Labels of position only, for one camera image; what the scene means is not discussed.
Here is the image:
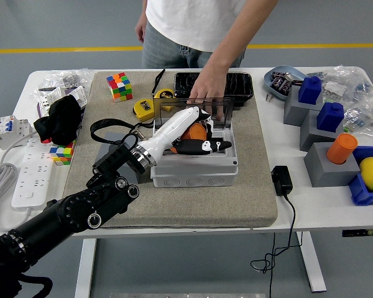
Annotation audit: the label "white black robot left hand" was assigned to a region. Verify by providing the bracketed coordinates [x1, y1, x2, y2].
[142, 106, 233, 159]

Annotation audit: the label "person's left hand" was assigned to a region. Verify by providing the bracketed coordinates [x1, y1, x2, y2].
[188, 66, 229, 120]

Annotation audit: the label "person's right hand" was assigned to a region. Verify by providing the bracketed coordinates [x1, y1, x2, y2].
[135, 15, 147, 43]

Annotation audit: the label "orange cylinder battery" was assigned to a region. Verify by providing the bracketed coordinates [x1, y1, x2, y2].
[326, 133, 359, 165]
[170, 122, 208, 153]

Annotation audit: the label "grey plastic junction box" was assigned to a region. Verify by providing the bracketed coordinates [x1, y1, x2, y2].
[150, 119, 239, 189]

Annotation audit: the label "blue square battery block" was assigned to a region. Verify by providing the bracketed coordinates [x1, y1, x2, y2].
[298, 76, 323, 105]
[316, 102, 345, 133]

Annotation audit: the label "black plastic tray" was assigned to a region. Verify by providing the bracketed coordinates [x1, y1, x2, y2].
[173, 72, 255, 108]

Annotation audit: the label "yellow tape measure plain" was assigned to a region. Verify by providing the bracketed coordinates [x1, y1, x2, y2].
[131, 98, 156, 129]

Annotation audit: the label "yellow tape measure 5m print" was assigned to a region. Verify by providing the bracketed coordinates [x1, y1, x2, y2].
[151, 68, 177, 111]

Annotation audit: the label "person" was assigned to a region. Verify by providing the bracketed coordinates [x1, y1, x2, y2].
[135, 0, 279, 70]

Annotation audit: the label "light blue dish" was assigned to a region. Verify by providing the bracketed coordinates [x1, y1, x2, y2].
[263, 65, 307, 102]

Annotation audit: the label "grey square holder block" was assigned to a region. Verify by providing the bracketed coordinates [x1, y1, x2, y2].
[299, 108, 344, 152]
[303, 142, 361, 188]
[93, 132, 142, 184]
[283, 85, 324, 127]

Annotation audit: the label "large colourful puzzle cube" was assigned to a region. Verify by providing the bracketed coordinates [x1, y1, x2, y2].
[105, 72, 134, 103]

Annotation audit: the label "purple foil packet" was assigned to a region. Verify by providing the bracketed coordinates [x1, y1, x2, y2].
[279, 79, 295, 94]
[272, 71, 287, 89]

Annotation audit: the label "grey-brown table mat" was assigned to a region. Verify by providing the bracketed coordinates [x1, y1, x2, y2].
[58, 70, 279, 230]

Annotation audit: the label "clear bag of screws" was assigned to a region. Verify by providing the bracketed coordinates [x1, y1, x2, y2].
[37, 68, 94, 94]

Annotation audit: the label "small colourful puzzle cube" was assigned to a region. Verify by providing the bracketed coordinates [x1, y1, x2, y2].
[48, 139, 77, 166]

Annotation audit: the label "black cloth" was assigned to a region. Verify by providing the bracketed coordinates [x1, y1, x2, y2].
[33, 94, 83, 146]

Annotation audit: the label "black power adapter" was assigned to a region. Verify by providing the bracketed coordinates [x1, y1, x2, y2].
[271, 165, 293, 197]

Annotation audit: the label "white breaker package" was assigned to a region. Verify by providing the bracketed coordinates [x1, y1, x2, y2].
[36, 86, 88, 118]

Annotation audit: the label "clear bag white label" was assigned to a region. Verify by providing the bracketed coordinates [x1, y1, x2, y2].
[306, 64, 373, 103]

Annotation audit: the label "white power strip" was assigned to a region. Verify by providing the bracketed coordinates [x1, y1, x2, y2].
[11, 138, 55, 209]

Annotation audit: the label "clear bag blue parts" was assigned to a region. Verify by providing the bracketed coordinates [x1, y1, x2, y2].
[341, 93, 373, 134]

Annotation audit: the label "white table leg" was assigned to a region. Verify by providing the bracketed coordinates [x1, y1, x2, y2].
[74, 238, 97, 298]
[295, 231, 327, 292]

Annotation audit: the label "white circuit breaker blue switches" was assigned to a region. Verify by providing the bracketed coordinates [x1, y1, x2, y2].
[0, 114, 34, 151]

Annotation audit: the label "blue plastic bin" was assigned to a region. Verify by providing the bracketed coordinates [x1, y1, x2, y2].
[348, 145, 373, 207]

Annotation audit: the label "black table control panel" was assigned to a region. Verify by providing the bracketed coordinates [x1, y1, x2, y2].
[341, 228, 373, 238]

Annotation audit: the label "black adapter cord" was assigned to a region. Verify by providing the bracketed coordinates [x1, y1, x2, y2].
[250, 192, 303, 298]

